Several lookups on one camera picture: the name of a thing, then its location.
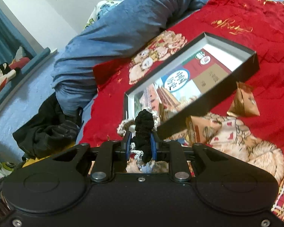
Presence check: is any black scrunchie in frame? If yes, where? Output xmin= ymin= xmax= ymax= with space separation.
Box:
xmin=131 ymin=109 xmax=154 ymax=163

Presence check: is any brown triangular snack packet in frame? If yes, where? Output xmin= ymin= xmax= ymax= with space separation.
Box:
xmin=186 ymin=116 xmax=222 ymax=145
xmin=227 ymin=82 xmax=260 ymax=117

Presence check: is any beige white scrunchie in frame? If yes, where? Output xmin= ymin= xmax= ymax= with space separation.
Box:
xmin=117 ymin=119 xmax=135 ymax=137

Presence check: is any black clothing pile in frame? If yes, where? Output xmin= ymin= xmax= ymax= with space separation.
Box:
xmin=13 ymin=93 xmax=83 ymax=159

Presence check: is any colourful booklet in box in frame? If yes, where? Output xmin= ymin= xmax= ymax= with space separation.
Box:
xmin=134 ymin=48 xmax=232 ymax=116

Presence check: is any black shallow cardboard box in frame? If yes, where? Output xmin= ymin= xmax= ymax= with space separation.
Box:
xmin=123 ymin=32 xmax=259 ymax=138

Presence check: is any mustard yellow garment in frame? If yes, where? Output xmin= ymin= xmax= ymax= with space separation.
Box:
xmin=22 ymin=157 xmax=47 ymax=168

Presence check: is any blue duvet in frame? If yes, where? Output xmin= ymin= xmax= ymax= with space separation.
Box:
xmin=51 ymin=0 xmax=277 ymax=117

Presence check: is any cartoon patterned pillow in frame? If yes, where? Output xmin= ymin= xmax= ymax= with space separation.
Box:
xmin=84 ymin=0 xmax=121 ymax=29

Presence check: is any plush toy on sill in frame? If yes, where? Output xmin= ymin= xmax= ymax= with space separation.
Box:
xmin=0 ymin=63 xmax=21 ymax=91

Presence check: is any teal curtain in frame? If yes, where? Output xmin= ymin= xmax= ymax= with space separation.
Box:
xmin=0 ymin=9 xmax=37 ymax=64

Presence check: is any red printed blanket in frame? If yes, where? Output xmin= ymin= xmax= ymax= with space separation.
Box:
xmin=78 ymin=0 xmax=284 ymax=222

